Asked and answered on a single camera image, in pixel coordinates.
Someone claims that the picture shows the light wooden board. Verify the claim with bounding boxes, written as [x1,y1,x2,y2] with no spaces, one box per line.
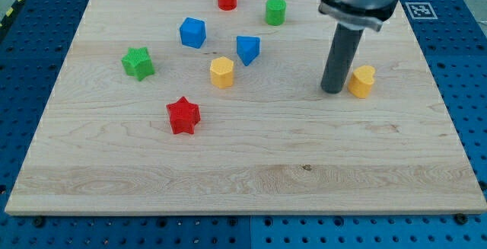
[5,0,486,216]

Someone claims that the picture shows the yellow hexagon block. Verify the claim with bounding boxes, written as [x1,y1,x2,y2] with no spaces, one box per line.
[210,56,234,88]

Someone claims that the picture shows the red star block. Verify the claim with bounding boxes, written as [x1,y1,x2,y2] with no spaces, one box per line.
[166,97,201,134]

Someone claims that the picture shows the blue triangle block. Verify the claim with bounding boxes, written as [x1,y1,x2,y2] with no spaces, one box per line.
[237,36,260,66]

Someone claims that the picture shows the blue cube block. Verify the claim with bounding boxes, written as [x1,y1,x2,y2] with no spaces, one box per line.
[179,18,206,49]

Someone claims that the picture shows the green cylinder block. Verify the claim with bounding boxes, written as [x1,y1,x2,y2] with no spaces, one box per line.
[265,0,287,26]

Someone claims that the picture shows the green star block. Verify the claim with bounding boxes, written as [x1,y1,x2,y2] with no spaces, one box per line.
[121,46,155,81]

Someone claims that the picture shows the yellow heart block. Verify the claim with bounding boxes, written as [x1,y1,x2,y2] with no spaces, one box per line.
[347,65,376,99]

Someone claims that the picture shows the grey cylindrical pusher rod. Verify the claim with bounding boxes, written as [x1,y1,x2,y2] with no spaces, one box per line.
[320,24,363,94]

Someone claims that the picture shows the white fiducial marker tag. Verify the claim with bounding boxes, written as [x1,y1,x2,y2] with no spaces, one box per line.
[405,2,438,20]

